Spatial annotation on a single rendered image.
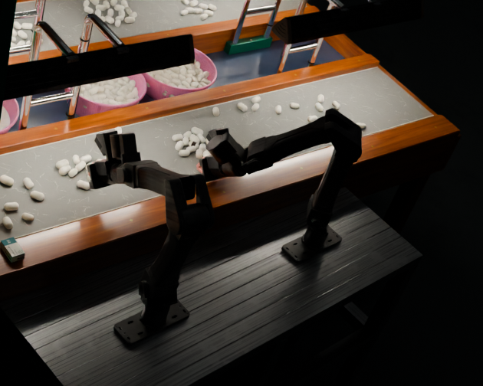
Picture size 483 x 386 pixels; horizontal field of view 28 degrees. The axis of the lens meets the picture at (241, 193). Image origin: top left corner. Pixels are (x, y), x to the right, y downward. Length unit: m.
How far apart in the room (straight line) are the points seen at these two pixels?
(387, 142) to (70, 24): 1.12
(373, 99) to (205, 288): 1.14
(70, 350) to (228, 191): 0.69
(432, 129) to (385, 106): 0.19
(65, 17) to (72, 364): 1.40
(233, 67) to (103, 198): 0.97
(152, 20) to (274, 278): 1.16
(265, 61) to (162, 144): 0.78
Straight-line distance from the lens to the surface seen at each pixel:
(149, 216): 2.56
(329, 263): 2.77
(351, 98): 3.35
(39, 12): 2.88
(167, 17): 3.45
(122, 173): 2.33
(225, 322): 2.49
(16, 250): 2.37
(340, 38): 3.70
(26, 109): 2.72
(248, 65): 3.44
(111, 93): 3.02
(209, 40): 3.41
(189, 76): 3.17
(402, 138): 3.21
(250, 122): 3.05
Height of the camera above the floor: 2.47
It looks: 39 degrees down
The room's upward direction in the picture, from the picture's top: 20 degrees clockwise
